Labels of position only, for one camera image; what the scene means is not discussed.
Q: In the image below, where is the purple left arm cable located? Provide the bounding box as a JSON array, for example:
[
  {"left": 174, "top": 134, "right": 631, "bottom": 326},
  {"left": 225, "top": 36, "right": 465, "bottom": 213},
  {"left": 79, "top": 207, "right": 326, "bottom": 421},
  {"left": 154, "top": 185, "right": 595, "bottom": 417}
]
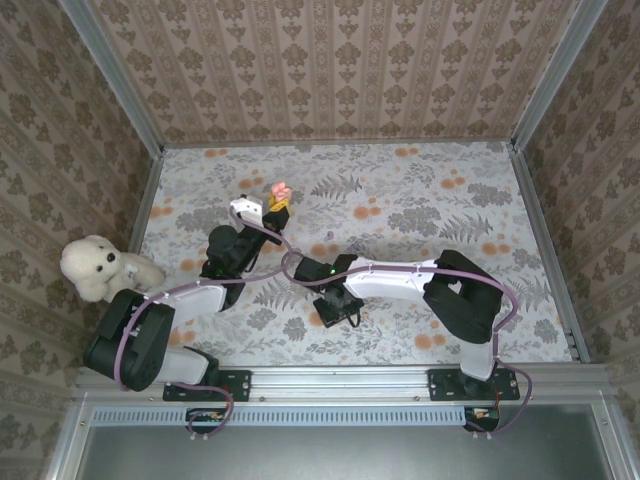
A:
[{"left": 115, "top": 207, "right": 306, "bottom": 444}]

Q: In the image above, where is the aluminium table side rail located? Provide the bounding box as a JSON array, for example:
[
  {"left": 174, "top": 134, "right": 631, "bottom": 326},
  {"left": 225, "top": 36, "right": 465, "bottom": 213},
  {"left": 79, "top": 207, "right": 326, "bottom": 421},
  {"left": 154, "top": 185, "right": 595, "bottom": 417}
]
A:
[
  {"left": 94, "top": 147, "right": 166, "bottom": 366},
  {"left": 509, "top": 144, "right": 591, "bottom": 364}
]

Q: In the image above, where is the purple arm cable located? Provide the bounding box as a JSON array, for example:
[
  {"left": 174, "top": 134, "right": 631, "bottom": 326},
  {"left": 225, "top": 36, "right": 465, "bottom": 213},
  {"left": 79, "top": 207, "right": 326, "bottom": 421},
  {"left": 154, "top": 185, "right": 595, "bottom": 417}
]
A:
[
  {"left": 115, "top": 207, "right": 306, "bottom": 444},
  {"left": 282, "top": 249, "right": 534, "bottom": 441}
]

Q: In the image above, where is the black connector box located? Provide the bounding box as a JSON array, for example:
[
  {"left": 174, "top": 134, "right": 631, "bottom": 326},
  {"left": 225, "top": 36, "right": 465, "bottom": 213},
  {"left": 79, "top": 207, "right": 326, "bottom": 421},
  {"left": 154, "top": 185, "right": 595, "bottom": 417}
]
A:
[
  {"left": 185, "top": 407, "right": 227, "bottom": 435},
  {"left": 463, "top": 405, "right": 501, "bottom": 434}
]

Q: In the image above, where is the grey slotted cable duct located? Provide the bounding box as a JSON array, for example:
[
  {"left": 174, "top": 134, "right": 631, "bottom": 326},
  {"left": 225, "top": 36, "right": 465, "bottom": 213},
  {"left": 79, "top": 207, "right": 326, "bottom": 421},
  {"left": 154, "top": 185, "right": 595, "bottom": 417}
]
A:
[{"left": 92, "top": 405, "right": 469, "bottom": 426}]

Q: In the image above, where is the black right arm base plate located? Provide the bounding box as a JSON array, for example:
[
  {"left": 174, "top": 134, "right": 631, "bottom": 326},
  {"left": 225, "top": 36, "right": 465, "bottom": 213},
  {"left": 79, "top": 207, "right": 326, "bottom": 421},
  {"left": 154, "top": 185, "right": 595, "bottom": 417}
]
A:
[{"left": 428, "top": 368, "right": 521, "bottom": 402}]

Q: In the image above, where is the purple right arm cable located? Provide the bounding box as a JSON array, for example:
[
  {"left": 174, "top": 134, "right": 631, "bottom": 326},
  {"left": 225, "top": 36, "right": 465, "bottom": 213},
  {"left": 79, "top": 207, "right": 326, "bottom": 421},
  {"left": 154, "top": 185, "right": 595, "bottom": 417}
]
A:
[{"left": 282, "top": 249, "right": 534, "bottom": 441}]

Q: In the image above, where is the aluminium frame post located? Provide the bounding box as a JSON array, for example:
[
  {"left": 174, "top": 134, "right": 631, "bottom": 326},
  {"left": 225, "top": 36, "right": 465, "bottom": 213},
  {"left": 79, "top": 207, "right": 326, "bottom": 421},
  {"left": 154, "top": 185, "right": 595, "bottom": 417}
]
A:
[
  {"left": 59, "top": 0, "right": 166, "bottom": 154},
  {"left": 509, "top": 0, "right": 609, "bottom": 151}
]

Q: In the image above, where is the grey metal sheet panel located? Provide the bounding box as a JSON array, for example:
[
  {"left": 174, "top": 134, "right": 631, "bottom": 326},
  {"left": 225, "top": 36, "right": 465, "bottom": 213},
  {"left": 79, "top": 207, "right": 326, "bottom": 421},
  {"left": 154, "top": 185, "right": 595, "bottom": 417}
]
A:
[{"left": 74, "top": 424, "right": 621, "bottom": 480}]

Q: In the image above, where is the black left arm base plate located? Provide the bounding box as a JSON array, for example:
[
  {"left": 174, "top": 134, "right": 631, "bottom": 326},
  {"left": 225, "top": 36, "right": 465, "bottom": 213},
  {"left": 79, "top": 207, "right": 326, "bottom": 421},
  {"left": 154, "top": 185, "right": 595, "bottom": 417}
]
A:
[{"left": 163, "top": 368, "right": 252, "bottom": 403}]

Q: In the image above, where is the white teddy bear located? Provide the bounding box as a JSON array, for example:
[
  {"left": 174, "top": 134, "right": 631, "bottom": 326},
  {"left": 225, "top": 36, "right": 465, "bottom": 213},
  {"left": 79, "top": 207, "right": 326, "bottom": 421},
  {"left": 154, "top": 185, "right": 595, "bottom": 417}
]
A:
[{"left": 59, "top": 234, "right": 167, "bottom": 303}]

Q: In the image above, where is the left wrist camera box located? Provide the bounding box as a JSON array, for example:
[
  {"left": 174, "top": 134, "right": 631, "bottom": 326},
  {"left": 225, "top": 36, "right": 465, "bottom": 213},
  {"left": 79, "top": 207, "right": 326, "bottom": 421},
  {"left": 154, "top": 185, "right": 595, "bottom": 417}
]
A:
[{"left": 228, "top": 195, "right": 265, "bottom": 226}]

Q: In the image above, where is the aluminium mounting rail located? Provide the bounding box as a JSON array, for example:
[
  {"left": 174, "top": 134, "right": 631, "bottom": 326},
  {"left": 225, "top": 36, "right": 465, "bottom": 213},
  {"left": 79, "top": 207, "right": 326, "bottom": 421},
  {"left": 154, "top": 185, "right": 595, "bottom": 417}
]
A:
[{"left": 74, "top": 364, "right": 609, "bottom": 401}]

